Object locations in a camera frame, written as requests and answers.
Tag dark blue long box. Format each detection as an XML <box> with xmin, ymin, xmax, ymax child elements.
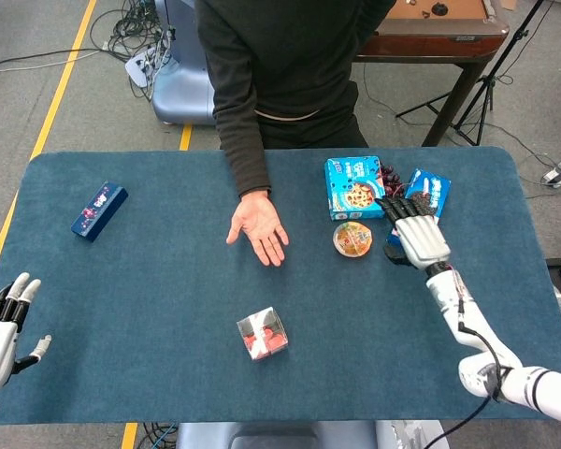
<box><xmin>70</xmin><ymin>181</ymin><xmax>129</xmax><ymax>243</ymax></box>

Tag blue sandwich cookie box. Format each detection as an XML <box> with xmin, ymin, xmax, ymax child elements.
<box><xmin>385</xmin><ymin>168</ymin><xmax>453</xmax><ymax>248</ymax></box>

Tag long grey floor cable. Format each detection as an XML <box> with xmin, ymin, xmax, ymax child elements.
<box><xmin>0</xmin><ymin>46</ymin><xmax>107</xmax><ymax>79</ymax></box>

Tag grey robot torso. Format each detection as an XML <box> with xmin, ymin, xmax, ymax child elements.
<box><xmin>175</xmin><ymin>420</ymin><xmax>450</xmax><ymax>449</ymax></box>

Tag blue felt table cover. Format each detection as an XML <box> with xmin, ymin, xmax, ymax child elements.
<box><xmin>0</xmin><ymin>147</ymin><xmax>561</xmax><ymax>426</ymax></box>

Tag person's bare hand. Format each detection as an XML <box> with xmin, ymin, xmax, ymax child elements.
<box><xmin>225</xmin><ymin>190</ymin><xmax>290</xmax><ymax>268</ymax></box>

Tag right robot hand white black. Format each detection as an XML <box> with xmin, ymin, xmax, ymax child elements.
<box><xmin>375</xmin><ymin>190</ymin><xmax>453</xmax><ymax>271</ymax></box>

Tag round clear snack cup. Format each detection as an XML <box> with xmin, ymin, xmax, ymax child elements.
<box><xmin>332</xmin><ymin>221</ymin><xmax>374</xmax><ymax>259</ymax></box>

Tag brown wooden table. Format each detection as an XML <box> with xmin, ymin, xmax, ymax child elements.
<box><xmin>354</xmin><ymin>0</ymin><xmax>511</xmax><ymax>147</ymax></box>

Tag person's torso black sweater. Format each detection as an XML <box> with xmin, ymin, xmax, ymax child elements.
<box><xmin>195</xmin><ymin>0</ymin><xmax>396</xmax><ymax>151</ymax></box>

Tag black tripod stand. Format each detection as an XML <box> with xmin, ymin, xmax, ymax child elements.
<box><xmin>396</xmin><ymin>0</ymin><xmax>548</xmax><ymax>147</ymax></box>

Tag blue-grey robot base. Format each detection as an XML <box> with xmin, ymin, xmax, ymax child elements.
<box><xmin>124</xmin><ymin>0</ymin><xmax>216</xmax><ymax>126</ymax></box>

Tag purple grape bunch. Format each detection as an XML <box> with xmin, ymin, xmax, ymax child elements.
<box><xmin>378</xmin><ymin>163</ymin><xmax>410</xmax><ymax>197</ymax></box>

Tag clear plastic box red snacks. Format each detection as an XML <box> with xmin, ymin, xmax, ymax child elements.
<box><xmin>236</xmin><ymin>306</ymin><xmax>290</xmax><ymax>362</ymax></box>

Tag blue pizza cracker box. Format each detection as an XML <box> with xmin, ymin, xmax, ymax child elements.
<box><xmin>324</xmin><ymin>155</ymin><xmax>387</xmax><ymax>222</ymax></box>

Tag black floor cable bundle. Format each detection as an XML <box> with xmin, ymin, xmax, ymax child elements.
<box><xmin>91</xmin><ymin>0</ymin><xmax>177</xmax><ymax>102</ymax></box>

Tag person's forearm black sleeve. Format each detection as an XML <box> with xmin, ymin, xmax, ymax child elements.
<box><xmin>194</xmin><ymin>0</ymin><xmax>272</xmax><ymax>199</ymax></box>

